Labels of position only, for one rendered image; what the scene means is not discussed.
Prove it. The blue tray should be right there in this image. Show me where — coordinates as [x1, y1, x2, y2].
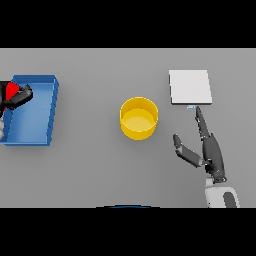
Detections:
[0, 74, 60, 147]

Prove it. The yellow bowl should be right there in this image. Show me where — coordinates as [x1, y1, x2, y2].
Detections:
[119, 96, 159, 141]

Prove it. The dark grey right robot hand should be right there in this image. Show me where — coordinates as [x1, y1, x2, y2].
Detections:
[172, 105, 228, 184]

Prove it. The pale square measuring scale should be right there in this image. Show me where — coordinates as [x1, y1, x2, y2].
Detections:
[168, 69, 213, 110]

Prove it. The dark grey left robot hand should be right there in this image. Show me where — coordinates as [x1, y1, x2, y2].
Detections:
[0, 81, 34, 118]

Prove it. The red beaker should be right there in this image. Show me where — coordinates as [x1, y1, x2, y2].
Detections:
[5, 82, 22, 102]

